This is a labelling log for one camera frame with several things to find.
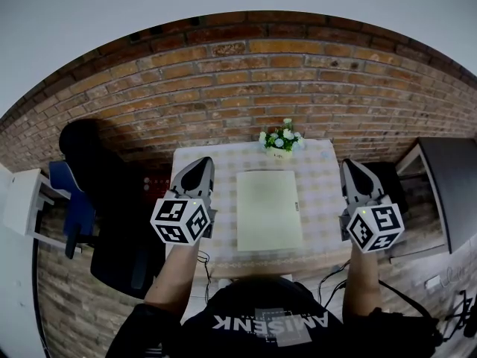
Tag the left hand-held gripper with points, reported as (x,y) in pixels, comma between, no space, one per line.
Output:
(179,222)

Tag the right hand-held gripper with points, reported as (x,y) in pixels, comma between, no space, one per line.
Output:
(376,229)

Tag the pale yellow box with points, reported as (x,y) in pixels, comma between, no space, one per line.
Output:
(268,211)

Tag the person's left forearm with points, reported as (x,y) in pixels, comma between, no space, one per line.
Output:
(171,282)

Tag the person's right forearm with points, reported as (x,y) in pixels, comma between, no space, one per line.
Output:
(361,285)

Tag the black box with yellow label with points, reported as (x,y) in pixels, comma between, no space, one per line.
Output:
(384,174)

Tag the red box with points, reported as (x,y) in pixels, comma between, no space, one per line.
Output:
(156,185)

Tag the pale checked tablecloth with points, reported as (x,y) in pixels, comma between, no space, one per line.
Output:
(320,185)

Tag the black office chair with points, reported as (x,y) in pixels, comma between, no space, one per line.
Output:
(104,185)

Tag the dark desk with white legs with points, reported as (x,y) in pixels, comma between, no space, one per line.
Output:
(454,185)

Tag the white pot with flowers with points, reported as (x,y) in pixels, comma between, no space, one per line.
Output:
(281,140)

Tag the person's left shoe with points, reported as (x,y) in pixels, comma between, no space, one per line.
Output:
(224,282)

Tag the blue chair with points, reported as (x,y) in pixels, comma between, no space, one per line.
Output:
(80,207)

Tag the person's black printed t-shirt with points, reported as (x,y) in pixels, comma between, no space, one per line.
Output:
(261,300)

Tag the black tripod stand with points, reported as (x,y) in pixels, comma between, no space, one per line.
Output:
(470,319)

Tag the white side table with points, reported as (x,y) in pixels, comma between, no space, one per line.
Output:
(22,200)

